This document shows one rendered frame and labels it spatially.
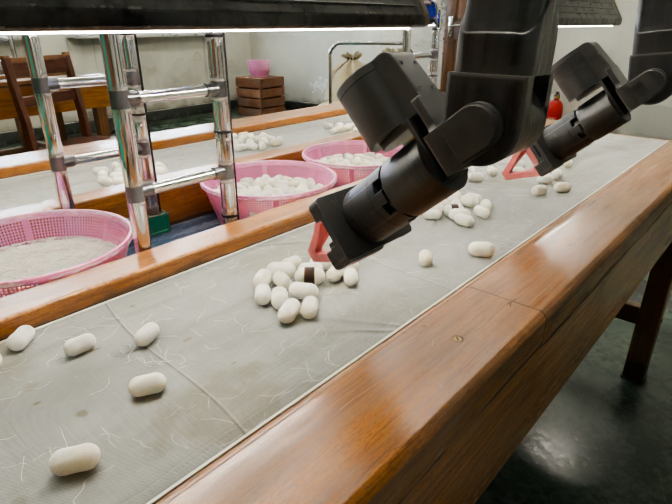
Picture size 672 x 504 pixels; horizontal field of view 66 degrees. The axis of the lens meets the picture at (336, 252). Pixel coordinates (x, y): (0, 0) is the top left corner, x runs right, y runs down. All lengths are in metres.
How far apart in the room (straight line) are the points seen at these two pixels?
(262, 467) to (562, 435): 1.32
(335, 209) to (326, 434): 0.20
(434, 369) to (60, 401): 0.33
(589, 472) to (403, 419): 1.17
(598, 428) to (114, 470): 1.44
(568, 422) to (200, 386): 1.33
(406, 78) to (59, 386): 0.41
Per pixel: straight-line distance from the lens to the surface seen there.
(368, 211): 0.46
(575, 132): 0.85
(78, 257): 0.84
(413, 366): 0.48
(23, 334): 0.62
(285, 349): 0.54
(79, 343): 0.58
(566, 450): 1.61
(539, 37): 0.39
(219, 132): 0.79
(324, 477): 0.38
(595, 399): 1.82
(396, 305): 0.62
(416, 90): 0.43
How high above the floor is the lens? 1.05
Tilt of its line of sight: 24 degrees down
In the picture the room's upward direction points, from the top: straight up
